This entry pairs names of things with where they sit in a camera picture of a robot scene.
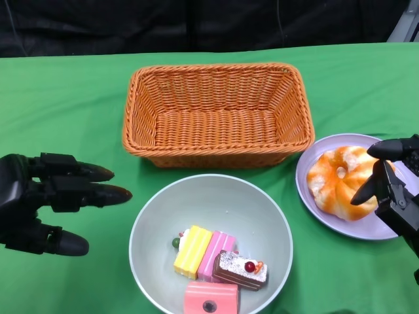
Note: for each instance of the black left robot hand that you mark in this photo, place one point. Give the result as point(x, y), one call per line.
point(19, 196)

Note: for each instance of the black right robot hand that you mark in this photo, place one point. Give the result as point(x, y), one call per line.
point(402, 209)

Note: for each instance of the oblong twisted bread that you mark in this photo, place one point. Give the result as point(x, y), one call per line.
point(391, 169)

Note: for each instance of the pale grey bowl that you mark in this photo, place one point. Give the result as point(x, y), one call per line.
point(209, 202)

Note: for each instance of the white lavender plate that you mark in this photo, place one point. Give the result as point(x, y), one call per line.
point(307, 163)

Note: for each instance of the chocolate cake slice with cherry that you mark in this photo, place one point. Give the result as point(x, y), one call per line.
point(240, 271)

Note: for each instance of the yellow striped cake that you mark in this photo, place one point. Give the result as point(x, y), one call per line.
point(193, 252)

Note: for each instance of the orange wicker basket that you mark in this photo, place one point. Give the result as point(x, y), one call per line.
point(216, 131)

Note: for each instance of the pink cake with blueberry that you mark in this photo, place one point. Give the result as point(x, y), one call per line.
point(212, 296)

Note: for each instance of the black backdrop cloth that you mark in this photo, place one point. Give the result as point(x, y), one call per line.
point(196, 26)

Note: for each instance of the grey metal frame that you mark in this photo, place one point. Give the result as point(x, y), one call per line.
point(406, 26)

